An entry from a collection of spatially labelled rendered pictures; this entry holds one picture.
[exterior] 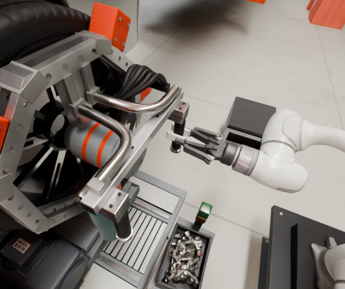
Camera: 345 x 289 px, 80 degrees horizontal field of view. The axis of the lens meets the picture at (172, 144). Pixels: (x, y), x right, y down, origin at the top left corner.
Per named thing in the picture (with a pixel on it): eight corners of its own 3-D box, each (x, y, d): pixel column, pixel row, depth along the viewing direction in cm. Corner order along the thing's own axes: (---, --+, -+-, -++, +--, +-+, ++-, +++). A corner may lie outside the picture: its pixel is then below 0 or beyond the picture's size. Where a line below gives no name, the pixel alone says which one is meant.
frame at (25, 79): (131, 136, 101) (120, 11, 60) (143, 141, 100) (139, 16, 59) (42, 241, 67) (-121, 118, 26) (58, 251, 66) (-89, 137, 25)
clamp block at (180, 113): (163, 106, 68) (163, 93, 64) (187, 116, 66) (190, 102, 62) (155, 115, 65) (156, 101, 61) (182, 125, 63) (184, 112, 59)
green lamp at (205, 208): (200, 204, 76) (202, 200, 73) (210, 210, 75) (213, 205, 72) (196, 214, 74) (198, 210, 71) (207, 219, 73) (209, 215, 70)
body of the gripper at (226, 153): (228, 172, 66) (201, 161, 68) (234, 154, 71) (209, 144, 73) (236, 158, 61) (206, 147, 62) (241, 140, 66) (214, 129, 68)
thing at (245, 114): (224, 122, 202) (236, 94, 176) (261, 134, 196) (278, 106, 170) (216, 153, 175) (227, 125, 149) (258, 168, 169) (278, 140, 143)
